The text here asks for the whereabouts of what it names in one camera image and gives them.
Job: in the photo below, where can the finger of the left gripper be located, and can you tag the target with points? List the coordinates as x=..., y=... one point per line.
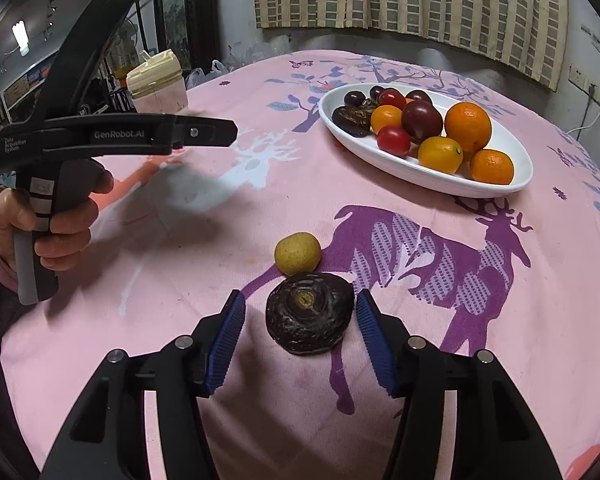
x=203, y=131

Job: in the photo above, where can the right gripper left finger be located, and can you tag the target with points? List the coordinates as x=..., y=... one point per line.
x=189, y=368

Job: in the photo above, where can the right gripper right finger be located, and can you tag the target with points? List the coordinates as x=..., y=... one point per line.
x=412, y=369

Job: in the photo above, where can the dark red cherry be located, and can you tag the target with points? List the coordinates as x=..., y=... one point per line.
x=375, y=93

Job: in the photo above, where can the red cherry tomato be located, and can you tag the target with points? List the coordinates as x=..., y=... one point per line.
x=394, y=140
x=392, y=97

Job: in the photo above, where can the small mandarin orange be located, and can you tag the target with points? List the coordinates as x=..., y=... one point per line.
x=491, y=167

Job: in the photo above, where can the dark purple plum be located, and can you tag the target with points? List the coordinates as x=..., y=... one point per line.
x=421, y=121

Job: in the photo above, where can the large mandarin orange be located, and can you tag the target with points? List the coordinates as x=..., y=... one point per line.
x=469, y=125

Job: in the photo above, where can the person's left hand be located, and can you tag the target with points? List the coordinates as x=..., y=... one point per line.
x=28, y=241

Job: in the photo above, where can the cream lidded drink cup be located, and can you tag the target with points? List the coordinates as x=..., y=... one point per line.
x=157, y=85

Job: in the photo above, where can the white plastic bag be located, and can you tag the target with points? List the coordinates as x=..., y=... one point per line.
x=199, y=76

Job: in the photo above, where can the dark wooden cabinet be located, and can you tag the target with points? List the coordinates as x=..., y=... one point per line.
x=190, y=29

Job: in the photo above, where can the pink patterned tablecloth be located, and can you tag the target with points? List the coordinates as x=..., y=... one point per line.
x=178, y=233

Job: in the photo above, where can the small yellow-green fruit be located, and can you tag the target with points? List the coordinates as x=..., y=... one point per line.
x=297, y=253

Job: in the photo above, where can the dark cherry with stem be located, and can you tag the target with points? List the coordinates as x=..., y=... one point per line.
x=354, y=98

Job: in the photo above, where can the white oval plate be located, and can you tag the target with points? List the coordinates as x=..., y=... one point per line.
x=408, y=168

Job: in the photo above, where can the yellow-green kumquat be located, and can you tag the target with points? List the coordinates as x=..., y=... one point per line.
x=441, y=153

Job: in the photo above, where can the checked beige curtain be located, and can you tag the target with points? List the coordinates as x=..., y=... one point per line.
x=527, y=35

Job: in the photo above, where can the white wall socket strip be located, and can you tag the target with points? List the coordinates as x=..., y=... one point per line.
x=584, y=83

